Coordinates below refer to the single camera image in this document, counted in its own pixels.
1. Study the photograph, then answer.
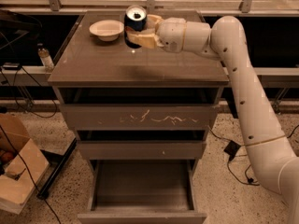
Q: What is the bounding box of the white bowl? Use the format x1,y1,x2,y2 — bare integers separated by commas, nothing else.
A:
89,20,124,42

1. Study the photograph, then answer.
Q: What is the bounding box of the clear plastic bottle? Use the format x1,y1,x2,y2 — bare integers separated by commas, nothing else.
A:
37,43,54,72

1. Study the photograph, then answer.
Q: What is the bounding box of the grey open bottom drawer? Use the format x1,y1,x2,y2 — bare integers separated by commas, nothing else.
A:
78,160,206,224

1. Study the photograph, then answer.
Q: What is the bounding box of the grey middle drawer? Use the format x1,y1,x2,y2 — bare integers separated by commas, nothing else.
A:
78,141,206,160

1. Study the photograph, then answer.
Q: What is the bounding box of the cardboard box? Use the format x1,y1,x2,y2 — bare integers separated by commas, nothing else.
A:
0,114,50,214

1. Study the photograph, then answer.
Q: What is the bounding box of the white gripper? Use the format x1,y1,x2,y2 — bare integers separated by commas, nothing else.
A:
125,14,211,53

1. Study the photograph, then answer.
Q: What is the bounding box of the black cable left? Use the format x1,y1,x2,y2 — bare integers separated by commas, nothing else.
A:
0,66,63,224

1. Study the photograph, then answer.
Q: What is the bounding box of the black device on ledge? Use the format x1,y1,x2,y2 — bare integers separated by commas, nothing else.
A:
2,63,21,71

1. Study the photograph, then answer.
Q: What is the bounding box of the black floor cable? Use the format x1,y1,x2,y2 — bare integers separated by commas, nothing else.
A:
207,125,299,187

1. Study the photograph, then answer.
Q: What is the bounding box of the black power adapter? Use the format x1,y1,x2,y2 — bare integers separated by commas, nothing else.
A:
224,140,241,160

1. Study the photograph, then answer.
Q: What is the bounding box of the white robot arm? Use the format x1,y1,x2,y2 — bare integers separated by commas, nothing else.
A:
124,14,299,224

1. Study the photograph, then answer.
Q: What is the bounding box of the grey drawer cabinet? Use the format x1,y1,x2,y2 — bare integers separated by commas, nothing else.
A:
47,9,230,173

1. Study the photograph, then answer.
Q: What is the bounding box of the black metal floor bar left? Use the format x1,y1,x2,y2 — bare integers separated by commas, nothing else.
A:
36,138,77,200

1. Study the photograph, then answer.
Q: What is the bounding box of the blue pepsi can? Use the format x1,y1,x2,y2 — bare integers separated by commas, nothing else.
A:
124,5,147,49

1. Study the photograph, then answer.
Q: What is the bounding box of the grey top drawer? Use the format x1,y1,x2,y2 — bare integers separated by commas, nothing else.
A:
60,104,218,131

